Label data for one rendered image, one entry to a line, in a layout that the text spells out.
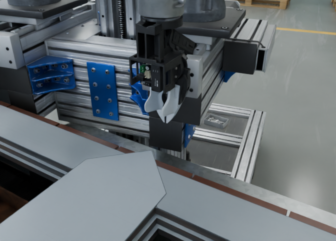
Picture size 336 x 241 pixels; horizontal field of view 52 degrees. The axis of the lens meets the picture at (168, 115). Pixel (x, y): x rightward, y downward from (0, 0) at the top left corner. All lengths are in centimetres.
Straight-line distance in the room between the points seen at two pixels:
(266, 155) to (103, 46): 145
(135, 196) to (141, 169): 7
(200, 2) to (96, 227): 54
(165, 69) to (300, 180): 158
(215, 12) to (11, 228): 61
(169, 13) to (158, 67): 9
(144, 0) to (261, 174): 159
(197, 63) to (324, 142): 179
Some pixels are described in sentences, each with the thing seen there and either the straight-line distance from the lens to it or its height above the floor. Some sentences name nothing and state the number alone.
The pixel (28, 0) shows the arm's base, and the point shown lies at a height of 106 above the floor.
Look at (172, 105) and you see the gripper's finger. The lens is 64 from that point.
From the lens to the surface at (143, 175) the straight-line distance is 62.
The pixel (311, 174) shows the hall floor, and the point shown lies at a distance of 212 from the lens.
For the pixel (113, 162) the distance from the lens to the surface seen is 65.
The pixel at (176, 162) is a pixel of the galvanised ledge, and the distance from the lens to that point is 93.
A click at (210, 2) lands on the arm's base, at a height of 108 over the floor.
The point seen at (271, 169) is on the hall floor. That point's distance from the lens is 208.
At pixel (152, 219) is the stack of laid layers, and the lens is 56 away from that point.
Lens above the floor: 125
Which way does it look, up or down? 30 degrees down
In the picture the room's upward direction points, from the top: straight up
